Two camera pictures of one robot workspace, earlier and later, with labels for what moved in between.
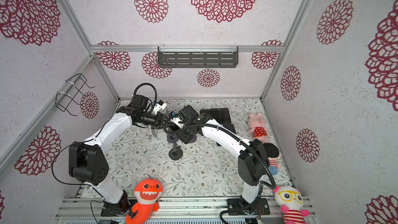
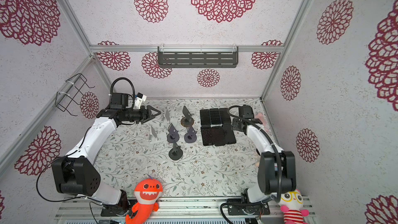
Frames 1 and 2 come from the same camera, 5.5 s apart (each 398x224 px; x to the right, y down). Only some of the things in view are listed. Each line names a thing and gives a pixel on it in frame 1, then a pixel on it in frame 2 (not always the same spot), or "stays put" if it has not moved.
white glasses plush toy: [291, 201] stays put
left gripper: [158, 124] to [147, 116]
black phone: [214, 113] stays put
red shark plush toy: [146, 192] stays put
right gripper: [182, 136] to [235, 124]
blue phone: [225, 115] stays put
